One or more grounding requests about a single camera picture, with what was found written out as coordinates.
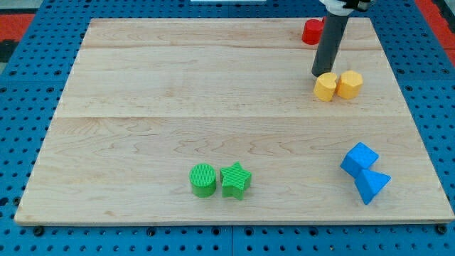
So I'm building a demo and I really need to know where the red cylinder block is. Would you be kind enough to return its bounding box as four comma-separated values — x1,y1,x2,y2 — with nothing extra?
301,19,324,45

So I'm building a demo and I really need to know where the green star block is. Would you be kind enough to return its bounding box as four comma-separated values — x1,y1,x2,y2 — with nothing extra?
220,161,252,201

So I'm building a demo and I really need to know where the green cylinder block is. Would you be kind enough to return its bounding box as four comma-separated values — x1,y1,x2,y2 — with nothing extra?
188,163,216,198

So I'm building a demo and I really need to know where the wooden board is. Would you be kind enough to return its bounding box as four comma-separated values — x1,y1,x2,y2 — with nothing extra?
14,18,454,226

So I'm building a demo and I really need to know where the yellow heart block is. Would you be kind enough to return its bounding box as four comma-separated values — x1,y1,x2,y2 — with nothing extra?
314,73,337,102

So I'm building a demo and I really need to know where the yellow hexagon block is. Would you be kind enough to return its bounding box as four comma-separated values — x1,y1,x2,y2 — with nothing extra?
336,70,363,100

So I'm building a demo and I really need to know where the blue cube block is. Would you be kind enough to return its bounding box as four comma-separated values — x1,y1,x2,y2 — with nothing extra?
341,142,379,178

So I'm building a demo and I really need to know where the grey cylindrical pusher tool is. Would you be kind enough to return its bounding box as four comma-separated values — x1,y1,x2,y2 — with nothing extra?
311,12,348,77

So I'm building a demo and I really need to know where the blue triangle block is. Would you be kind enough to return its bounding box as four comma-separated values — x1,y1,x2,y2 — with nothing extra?
355,169,391,205

